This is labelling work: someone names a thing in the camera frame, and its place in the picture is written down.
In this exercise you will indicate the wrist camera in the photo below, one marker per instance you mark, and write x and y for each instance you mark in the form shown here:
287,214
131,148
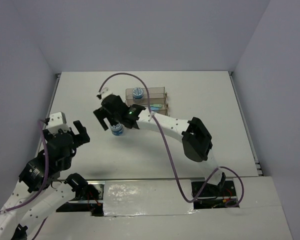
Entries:
57,121
105,92

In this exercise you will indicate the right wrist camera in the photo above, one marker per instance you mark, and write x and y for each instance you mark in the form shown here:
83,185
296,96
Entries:
105,92

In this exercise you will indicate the green correction tape case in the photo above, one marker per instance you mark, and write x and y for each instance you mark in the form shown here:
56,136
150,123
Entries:
157,105

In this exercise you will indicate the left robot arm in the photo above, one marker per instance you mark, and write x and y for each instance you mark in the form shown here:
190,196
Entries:
22,211

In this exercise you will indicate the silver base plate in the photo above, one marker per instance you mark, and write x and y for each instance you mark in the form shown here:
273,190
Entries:
147,198

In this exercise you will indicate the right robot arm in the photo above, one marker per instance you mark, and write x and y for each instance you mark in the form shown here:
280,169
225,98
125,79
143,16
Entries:
195,138

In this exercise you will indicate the blue jar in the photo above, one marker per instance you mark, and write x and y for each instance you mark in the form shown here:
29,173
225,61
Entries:
137,95
117,129

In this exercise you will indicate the blue correction tape case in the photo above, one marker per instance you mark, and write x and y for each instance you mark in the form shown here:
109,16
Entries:
155,109

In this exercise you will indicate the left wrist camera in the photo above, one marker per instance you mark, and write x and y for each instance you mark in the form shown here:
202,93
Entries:
57,121

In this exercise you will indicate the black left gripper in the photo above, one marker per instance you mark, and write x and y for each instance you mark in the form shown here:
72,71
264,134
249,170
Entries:
83,137

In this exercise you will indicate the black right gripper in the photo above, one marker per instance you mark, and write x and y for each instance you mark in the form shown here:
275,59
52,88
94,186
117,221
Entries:
102,113

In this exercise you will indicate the clear tiered organizer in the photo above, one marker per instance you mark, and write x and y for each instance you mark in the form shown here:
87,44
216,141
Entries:
154,95

